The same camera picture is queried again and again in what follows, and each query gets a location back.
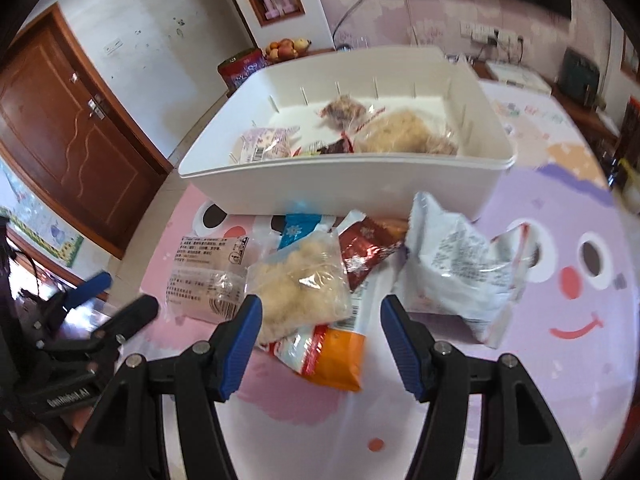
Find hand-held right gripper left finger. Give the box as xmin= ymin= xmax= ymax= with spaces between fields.
xmin=62 ymin=294 xmax=264 ymax=480

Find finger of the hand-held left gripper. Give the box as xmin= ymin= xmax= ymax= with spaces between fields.
xmin=60 ymin=294 xmax=160 ymax=361
xmin=37 ymin=271 xmax=112 ymax=331

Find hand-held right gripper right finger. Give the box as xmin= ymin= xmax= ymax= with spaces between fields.
xmin=380 ymin=294 xmax=581 ymax=480

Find red orange biscuit packet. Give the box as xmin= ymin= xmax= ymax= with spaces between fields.
xmin=267 ymin=322 xmax=365 ymax=393

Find clear bread packet white label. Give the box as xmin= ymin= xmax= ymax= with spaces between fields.
xmin=166 ymin=234 xmax=251 ymax=323

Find clear puffed rice bag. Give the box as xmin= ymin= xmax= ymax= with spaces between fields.
xmin=350 ymin=107 xmax=458 ymax=156
xmin=245 ymin=234 xmax=353 ymax=348

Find white packet red-striped ends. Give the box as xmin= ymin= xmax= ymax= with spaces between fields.
xmin=392 ymin=191 xmax=545 ymax=350

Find dark red foil packet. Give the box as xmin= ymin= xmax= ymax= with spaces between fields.
xmin=337 ymin=210 xmax=408 ymax=293

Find blue-ended clear cake packet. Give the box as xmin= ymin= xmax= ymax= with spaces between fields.
xmin=277 ymin=212 xmax=372 ymax=335

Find white plastic storage bin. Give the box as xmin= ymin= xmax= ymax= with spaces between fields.
xmin=178 ymin=46 xmax=517 ymax=221

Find small clear white packet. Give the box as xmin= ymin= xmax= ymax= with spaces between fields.
xmin=240 ymin=126 xmax=301 ymax=162

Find clear mixed nut packet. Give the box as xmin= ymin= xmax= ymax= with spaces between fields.
xmin=320 ymin=95 xmax=368 ymax=128

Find person's left hand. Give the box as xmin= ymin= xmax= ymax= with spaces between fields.
xmin=67 ymin=399 xmax=101 ymax=433

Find cartoon printed tablecloth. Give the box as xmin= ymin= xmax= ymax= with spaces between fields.
xmin=127 ymin=77 xmax=631 ymax=480

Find brown wooden door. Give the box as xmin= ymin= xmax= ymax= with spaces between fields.
xmin=0 ymin=2 xmax=173 ymax=261

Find red round tin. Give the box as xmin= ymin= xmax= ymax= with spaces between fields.
xmin=217 ymin=49 xmax=266 ymax=92

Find white set-top box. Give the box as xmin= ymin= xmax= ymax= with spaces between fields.
xmin=487 ymin=60 xmax=553 ymax=93

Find wooden television cabinet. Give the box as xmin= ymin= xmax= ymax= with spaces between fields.
xmin=470 ymin=57 xmax=621 ymax=151

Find bowl of fruit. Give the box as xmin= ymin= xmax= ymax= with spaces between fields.
xmin=264 ymin=37 xmax=312 ymax=61

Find dark grey air fryer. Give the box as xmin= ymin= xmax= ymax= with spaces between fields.
xmin=557 ymin=47 xmax=601 ymax=106

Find colourful wall poster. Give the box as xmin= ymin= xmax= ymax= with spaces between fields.
xmin=0 ymin=157 xmax=83 ymax=268

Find white wall socket panel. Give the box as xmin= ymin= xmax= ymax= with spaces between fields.
xmin=459 ymin=21 xmax=521 ymax=46

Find black television power cable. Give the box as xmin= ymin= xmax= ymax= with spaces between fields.
xmin=332 ymin=0 xmax=371 ymax=51

